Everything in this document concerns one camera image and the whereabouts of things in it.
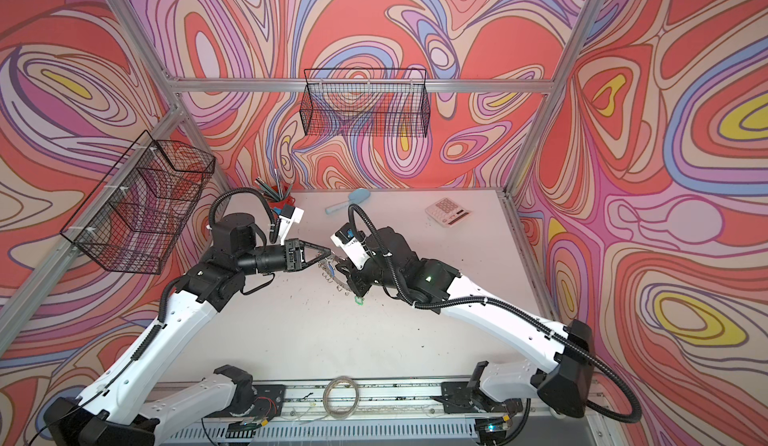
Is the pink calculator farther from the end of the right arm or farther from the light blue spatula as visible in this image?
the end of the right arm

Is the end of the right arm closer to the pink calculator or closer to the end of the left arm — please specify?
the end of the left arm

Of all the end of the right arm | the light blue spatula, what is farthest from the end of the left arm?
the light blue spatula

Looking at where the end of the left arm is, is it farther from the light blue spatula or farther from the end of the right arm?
the light blue spatula

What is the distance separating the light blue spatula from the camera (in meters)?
1.14

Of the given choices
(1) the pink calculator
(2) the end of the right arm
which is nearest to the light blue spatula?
(1) the pink calculator

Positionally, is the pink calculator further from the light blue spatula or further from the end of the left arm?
the end of the left arm

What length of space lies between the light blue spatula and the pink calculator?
10.2 inches

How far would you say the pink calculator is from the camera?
1099mm
